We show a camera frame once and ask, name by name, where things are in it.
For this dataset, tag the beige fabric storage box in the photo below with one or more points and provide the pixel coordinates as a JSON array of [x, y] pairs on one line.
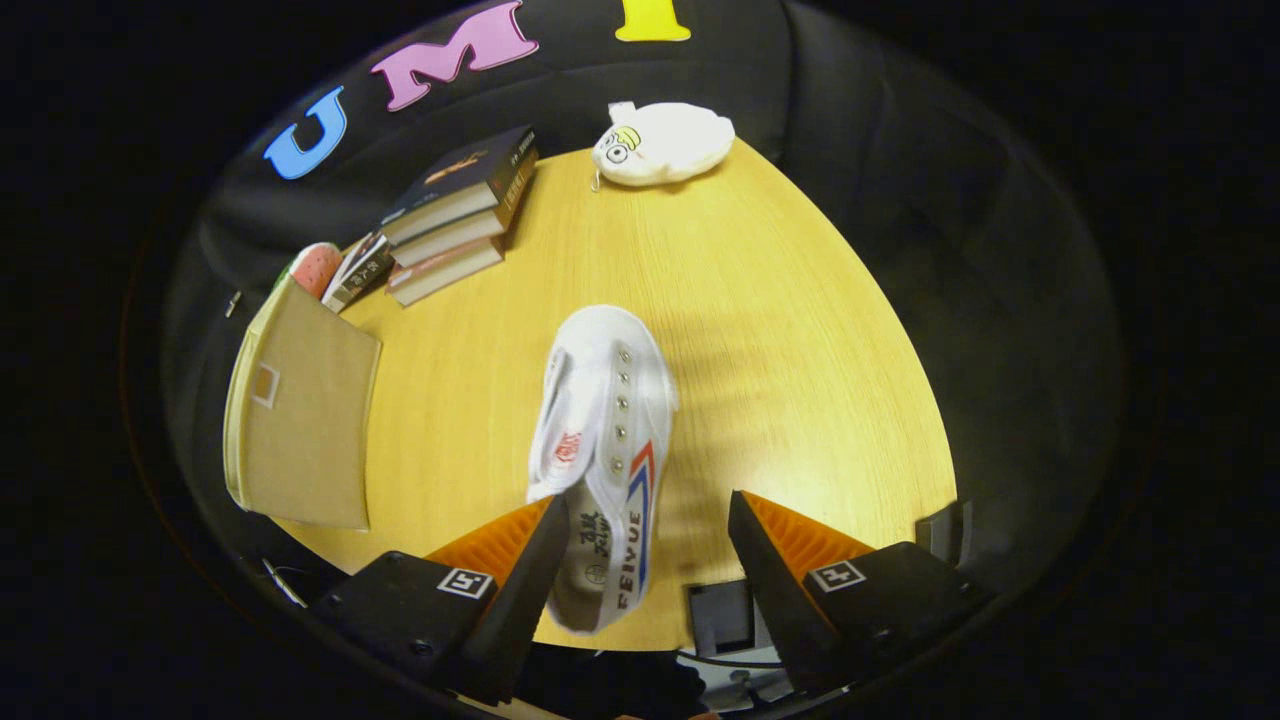
[[310, 430]]

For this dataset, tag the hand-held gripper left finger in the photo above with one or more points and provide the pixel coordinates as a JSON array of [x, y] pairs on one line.
[[520, 610]]

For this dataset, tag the row of small cloth clips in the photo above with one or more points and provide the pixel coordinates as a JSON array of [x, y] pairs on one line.
[[233, 303]]

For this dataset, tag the reddish cover book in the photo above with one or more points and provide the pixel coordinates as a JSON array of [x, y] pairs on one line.
[[445, 270]]

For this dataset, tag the black backdrop cloth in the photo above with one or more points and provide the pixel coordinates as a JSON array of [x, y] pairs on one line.
[[880, 150]]

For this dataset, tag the watermelon slice plush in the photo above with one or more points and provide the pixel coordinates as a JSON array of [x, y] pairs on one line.
[[318, 268]]

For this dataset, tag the white canvas shoe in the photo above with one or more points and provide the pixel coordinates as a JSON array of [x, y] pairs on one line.
[[600, 345]]

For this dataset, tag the pale spine book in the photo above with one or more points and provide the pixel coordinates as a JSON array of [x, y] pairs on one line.
[[450, 240]]

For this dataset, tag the white plush toy with eyes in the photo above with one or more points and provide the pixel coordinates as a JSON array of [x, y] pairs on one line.
[[670, 145]]

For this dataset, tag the dark grey chair part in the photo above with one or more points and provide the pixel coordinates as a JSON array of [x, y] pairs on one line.
[[720, 615], [945, 530]]

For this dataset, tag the dark cover book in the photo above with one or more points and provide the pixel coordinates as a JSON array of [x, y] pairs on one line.
[[460, 170]]

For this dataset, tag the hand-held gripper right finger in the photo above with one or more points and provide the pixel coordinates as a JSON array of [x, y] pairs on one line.
[[770, 600]]

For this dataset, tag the white portrait cover book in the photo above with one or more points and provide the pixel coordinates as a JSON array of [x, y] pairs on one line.
[[358, 268]]

